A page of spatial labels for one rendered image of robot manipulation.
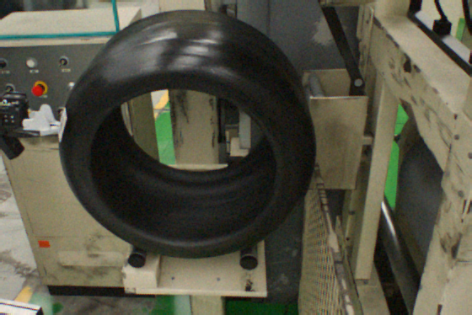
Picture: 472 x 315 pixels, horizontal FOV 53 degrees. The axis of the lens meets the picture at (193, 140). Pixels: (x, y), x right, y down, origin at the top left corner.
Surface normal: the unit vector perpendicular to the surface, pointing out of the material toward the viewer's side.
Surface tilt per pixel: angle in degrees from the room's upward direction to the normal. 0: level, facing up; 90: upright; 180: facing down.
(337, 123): 90
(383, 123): 90
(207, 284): 0
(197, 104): 90
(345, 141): 90
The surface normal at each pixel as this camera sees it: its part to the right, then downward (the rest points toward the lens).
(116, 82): -0.18, 0.36
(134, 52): -0.30, -0.27
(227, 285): -0.07, -0.86
